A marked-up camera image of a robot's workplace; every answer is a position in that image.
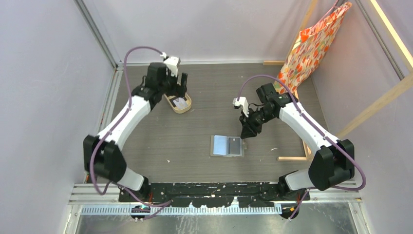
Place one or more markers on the black VIP credit card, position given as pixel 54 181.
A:
pixel 234 146

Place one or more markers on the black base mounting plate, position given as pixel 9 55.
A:
pixel 222 194

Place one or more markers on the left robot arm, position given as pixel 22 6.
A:
pixel 103 152

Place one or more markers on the aluminium rail frame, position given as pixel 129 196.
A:
pixel 147 210

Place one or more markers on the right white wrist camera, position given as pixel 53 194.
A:
pixel 241 103

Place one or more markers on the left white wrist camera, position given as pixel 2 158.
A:
pixel 172 63

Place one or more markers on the gold oval tray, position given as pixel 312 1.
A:
pixel 186 97

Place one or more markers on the beige card holder wallet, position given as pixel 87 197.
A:
pixel 219 146

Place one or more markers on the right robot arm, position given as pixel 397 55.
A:
pixel 332 158

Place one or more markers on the loose white card in tray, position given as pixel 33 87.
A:
pixel 180 103

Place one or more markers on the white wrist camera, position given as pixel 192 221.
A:
pixel 241 103
pixel 172 63

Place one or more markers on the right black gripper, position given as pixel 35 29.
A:
pixel 250 129

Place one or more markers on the orange floral fabric bag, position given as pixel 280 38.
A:
pixel 310 48

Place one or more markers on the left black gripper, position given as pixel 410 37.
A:
pixel 178 90

